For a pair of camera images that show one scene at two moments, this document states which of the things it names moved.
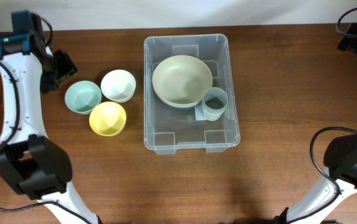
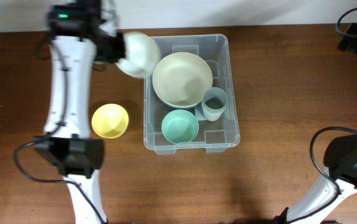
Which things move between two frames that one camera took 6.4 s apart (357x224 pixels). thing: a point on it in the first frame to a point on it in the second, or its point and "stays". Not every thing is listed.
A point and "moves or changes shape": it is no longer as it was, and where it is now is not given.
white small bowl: x=118 y=85 to x=142 y=56
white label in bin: x=199 y=112 stays
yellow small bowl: x=108 y=118 stays
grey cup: x=215 y=98 stays
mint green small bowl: x=82 y=96 moves or changes shape
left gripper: x=69 y=69 to x=120 y=52
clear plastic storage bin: x=189 y=100 stays
